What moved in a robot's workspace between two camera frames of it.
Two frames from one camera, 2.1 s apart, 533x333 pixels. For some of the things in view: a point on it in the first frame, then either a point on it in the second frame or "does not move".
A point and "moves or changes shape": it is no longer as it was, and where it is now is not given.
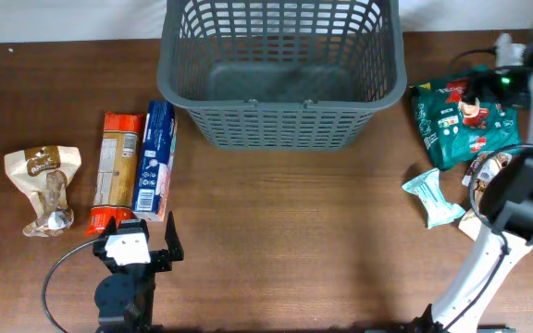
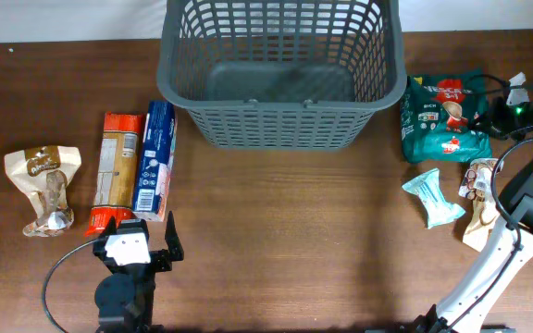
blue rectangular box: (155, 162) does not move
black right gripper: (486, 90) to (489, 119)
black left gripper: (162, 259) does not move
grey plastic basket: (281, 74) does not move
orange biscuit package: (117, 170) does not move
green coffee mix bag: (455, 132) moves or changes shape
